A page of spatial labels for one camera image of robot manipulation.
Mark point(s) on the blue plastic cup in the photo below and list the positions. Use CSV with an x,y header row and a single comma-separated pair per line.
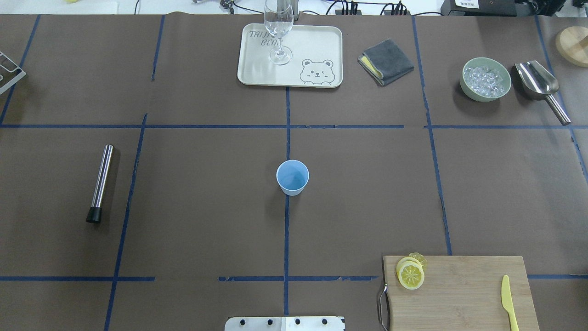
x,y
292,177

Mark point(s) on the wooden cutting board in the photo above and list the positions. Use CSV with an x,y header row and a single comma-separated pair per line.
x,y
460,293

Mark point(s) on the cream bear tray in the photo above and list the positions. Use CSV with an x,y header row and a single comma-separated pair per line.
x,y
317,59

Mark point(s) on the grey folded cloth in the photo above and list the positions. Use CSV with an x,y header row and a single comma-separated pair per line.
x,y
385,62

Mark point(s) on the green bowl of ice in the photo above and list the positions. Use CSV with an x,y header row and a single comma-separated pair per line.
x,y
485,80

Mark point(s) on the small translucent lemon slice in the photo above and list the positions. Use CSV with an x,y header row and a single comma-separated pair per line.
x,y
421,259

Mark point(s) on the clear wine glass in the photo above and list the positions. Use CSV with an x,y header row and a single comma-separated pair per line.
x,y
279,19

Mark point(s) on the yellow plastic knife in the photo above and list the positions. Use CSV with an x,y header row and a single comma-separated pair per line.
x,y
507,302

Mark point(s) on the white wire cup rack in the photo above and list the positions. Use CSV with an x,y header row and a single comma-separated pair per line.
x,y
10,73

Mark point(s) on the wooden cup tree stand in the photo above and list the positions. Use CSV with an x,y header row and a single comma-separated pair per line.
x,y
572,44

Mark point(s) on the metal ice scoop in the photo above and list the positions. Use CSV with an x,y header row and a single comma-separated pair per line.
x,y
540,84

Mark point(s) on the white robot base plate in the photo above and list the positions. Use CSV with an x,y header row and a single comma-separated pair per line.
x,y
286,323

